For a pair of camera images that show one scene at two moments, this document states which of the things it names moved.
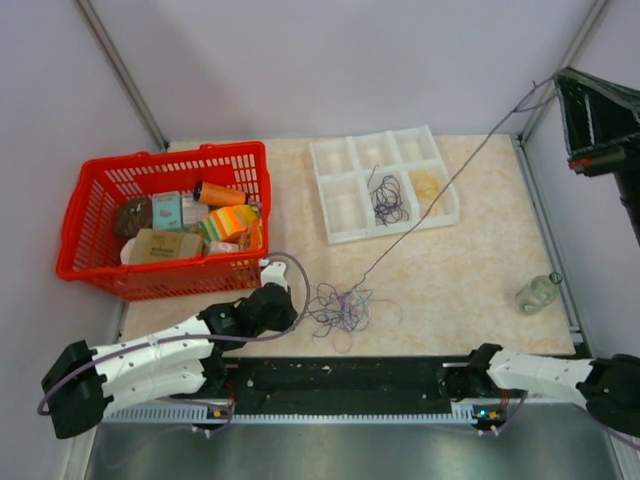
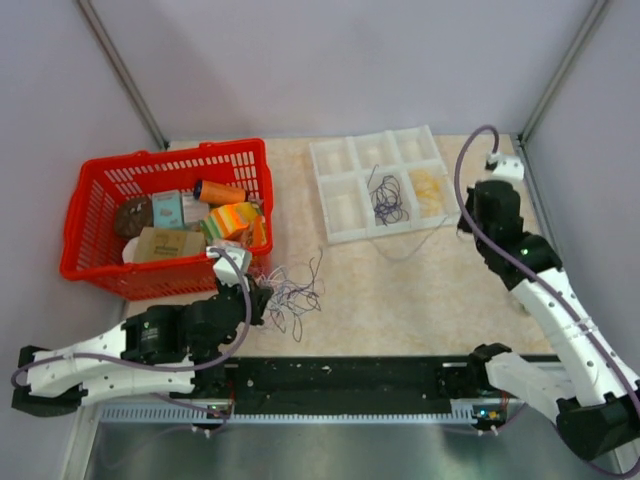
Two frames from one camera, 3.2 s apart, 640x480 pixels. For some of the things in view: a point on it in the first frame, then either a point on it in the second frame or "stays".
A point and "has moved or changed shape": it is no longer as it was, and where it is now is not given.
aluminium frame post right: (590, 20) stays
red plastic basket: (89, 252) stays
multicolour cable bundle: (342, 314) has moved or changed shape
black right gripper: (593, 113) → (463, 223)
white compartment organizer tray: (383, 183) stays
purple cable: (387, 200) stays
